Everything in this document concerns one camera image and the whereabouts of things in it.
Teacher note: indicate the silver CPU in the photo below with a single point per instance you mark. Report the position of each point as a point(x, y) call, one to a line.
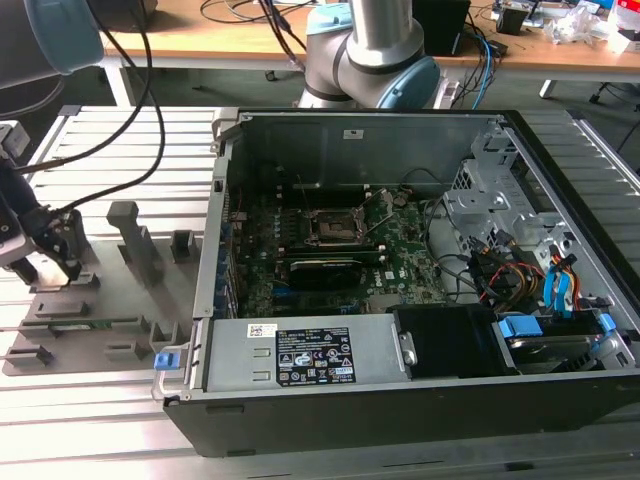
point(47, 274)

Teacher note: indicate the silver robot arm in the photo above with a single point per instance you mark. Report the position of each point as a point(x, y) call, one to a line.
point(380, 30)

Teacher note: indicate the CPU socket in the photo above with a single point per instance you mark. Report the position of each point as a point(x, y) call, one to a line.
point(334, 227)

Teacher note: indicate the green RAM stick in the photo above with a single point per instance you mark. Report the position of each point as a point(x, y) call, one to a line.
point(80, 326)

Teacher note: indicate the grey adapter box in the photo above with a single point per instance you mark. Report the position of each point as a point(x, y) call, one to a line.
point(12, 140)

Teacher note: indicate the grey parts rack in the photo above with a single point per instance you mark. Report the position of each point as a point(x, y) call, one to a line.
point(125, 305)

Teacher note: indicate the black plastic case clip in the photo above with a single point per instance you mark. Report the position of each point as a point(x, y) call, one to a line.
point(218, 186)

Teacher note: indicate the blue plastic latch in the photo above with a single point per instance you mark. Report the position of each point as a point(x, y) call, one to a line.
point(167, 361)

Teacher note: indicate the grey power supply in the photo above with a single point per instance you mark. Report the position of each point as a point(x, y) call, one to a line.
point(235, 360)

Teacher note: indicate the white barcode sticker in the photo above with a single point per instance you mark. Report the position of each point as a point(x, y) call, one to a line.
point(261, 331)

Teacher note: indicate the wooden desk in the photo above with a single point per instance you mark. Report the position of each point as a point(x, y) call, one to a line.
point(210, 45)

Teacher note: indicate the black graphics card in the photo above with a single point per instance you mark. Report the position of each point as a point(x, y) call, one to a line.
point(325, 272)

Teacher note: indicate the white-clipped RAM slot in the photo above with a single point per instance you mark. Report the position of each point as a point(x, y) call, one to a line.
point(340, 186)
point(340, 197)
point(330, 248)

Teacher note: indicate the black label sticker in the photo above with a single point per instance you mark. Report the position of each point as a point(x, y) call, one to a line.
point(315, 355)

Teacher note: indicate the silver coin battery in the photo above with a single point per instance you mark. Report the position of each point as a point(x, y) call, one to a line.
point(400, 200)

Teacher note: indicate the black PC case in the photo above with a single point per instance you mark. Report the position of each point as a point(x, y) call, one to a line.
point(350, 425)

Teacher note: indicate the green motherboard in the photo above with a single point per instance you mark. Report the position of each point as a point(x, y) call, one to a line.
point(415, 260)

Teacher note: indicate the black fan shroud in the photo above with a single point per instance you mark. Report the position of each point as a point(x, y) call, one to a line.
point(445, 345)

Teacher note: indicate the white plastic device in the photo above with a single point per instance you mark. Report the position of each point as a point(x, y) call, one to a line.
point(447, 95)

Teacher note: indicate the metal drive cage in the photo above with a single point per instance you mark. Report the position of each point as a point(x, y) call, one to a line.
point(480, 200)

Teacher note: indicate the black desktop box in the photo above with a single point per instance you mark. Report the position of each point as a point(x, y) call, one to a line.
point(447, 30)

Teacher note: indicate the small black box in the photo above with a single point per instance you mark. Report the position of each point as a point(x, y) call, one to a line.
point(511, 21)

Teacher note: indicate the hard disk in blue carrier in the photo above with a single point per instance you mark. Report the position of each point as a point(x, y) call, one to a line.
point(550, 352)

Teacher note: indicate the clear plastic bags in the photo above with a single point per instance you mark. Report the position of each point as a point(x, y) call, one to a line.
point(575, 25)

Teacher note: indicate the red white carton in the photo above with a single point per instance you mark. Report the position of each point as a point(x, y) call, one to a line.
point(627, 20)

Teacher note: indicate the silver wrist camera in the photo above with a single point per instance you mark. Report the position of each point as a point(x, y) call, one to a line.
point(12, 252)

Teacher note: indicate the white wall sticker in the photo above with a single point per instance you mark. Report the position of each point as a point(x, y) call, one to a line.
point(353, 134)

